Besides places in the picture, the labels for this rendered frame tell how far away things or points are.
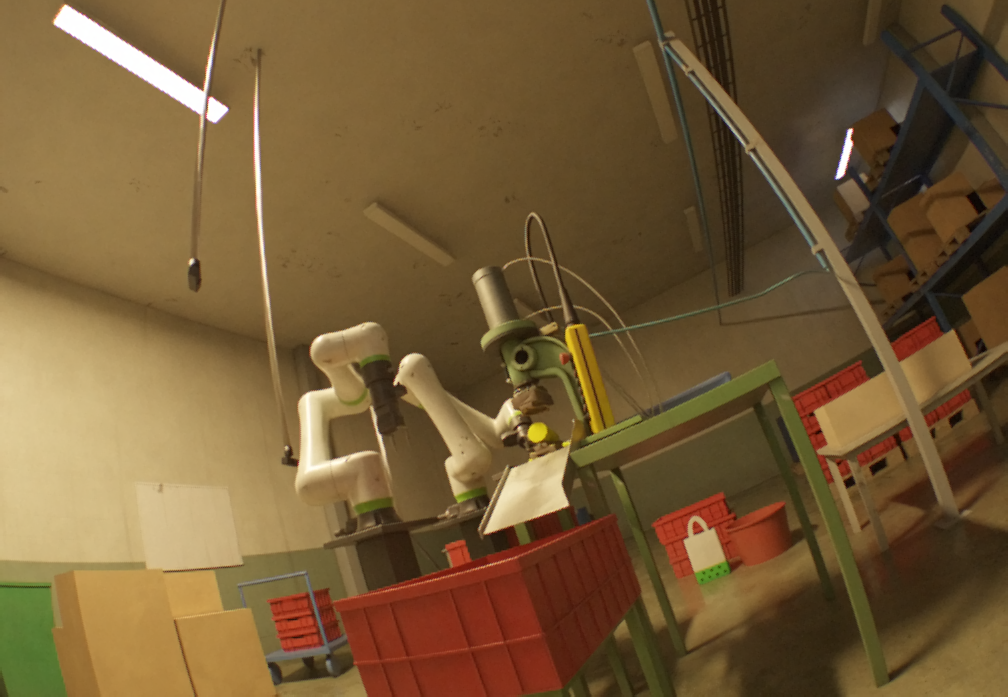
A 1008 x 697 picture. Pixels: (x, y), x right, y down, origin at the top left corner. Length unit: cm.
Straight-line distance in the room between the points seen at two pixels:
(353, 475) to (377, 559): 26
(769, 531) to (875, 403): 126
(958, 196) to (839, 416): 447
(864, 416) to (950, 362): 55
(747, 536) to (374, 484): 257
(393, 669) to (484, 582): 27
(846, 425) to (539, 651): 206
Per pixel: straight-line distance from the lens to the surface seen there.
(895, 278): 891
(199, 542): 578
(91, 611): 301
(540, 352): 178
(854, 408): 262
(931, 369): 277
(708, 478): 986
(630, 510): 227
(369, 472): 155
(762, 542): 352
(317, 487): 158
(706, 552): 364
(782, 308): 1024
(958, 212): 655
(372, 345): 147
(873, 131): 736
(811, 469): 135
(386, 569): 152
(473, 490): 197
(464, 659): 87
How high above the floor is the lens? 79
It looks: 23 degrees up
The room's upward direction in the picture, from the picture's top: 20 degrees counter-clockwise
